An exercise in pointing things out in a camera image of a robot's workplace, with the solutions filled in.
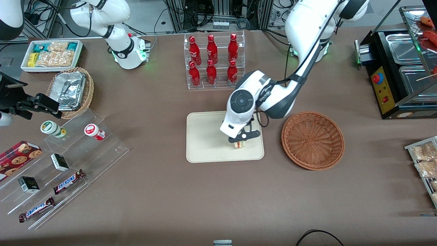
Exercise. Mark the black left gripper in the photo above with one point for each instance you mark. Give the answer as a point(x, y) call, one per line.
point(252, 119)

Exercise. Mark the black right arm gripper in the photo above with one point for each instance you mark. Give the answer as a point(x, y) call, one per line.
point(11, 96)

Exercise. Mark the triangle sandwich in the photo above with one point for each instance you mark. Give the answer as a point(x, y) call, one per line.
point(240, 145)

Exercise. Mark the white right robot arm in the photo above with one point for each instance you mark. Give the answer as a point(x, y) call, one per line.
point(102, 13)

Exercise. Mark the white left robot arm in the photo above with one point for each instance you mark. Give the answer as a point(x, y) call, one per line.
point(307, 20)

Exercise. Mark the beige plastic tray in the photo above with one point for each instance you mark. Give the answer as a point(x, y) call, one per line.
point(205, 136)

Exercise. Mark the tan wicker basket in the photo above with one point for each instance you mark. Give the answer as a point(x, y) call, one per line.
point(88, 97)

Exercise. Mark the brown round wicker basket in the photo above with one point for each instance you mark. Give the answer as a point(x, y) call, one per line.
point(312, 140)

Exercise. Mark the tray of packaged snacks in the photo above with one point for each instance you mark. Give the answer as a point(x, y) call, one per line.
point(408, 147)

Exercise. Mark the green and white jar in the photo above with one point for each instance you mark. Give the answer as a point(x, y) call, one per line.
point(51, 128)

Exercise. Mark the stack of foil trays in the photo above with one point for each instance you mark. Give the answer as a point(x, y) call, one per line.
point(70, 89)

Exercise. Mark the white snack bin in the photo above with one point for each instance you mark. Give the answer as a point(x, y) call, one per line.
point(24, 66)

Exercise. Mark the clear bag of puffed snacks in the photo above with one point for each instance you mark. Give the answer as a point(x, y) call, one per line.
point(58, 46)
point(54, 60)

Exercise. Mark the yellow snack pack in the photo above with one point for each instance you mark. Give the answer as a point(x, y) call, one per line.
point(32, 59)

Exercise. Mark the red and white jar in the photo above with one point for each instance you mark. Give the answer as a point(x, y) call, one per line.
point(93, 131)

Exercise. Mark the teal snack pack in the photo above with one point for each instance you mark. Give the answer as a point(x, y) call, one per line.
point(72, 46)
point(39, 47)

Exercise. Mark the small black box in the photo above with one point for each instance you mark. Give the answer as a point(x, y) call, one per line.
point(59, 162)
point(29, 184)

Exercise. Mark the red cookie box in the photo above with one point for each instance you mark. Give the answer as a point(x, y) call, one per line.
point(17, 159)

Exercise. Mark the clear acrylic bottle rack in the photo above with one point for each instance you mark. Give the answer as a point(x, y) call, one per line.
point(220, 78)

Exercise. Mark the red cola bottle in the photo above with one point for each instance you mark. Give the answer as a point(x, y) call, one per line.
point(194, 74)
point(212, 48)
point(194, 49)
point(233, 47)
point(232, 72)
point(211, 73)

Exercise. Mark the clear acrylic step display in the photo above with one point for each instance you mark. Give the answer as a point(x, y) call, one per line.
point(102, 153)

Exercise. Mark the Snickers chocolate bar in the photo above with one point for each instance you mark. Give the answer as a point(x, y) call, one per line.
point(37, 209)
point(68, 182)

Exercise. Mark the small grey device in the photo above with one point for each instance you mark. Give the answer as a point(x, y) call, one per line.
point(222, 243)

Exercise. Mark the white power strip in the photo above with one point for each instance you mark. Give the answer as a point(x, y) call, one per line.
point(221, 24)

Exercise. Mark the black food warmer appliance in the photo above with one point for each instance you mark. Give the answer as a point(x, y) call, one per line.
point(385, 89)

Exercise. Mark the steel warmer pan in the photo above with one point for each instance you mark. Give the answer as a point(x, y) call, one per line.
point(411, 77)
point(403, 48)

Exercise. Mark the clear bag of crackers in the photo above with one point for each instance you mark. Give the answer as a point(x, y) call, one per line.
point(434, 185)
point(434, 198)
point(423, 152)
point(427, 169)

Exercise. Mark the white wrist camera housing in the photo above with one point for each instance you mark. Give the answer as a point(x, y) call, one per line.
point(229, 128)

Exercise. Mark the aluminium equipment frame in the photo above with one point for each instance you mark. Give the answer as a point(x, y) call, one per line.
point(177, 17)

